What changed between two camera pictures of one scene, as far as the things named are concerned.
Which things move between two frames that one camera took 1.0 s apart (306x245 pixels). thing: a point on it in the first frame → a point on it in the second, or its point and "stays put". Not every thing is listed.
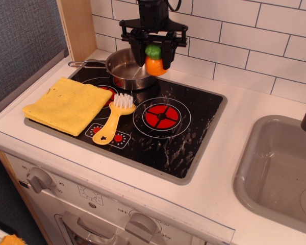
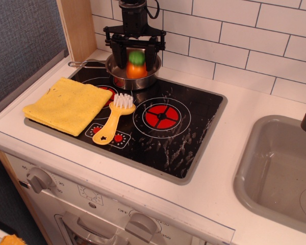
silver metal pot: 121,66 stays put
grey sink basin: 276,173 stays put
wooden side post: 76,18 stays put
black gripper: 153,26 → 134,31
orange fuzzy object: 12,240 stays put
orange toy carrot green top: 153,63 → 136,67
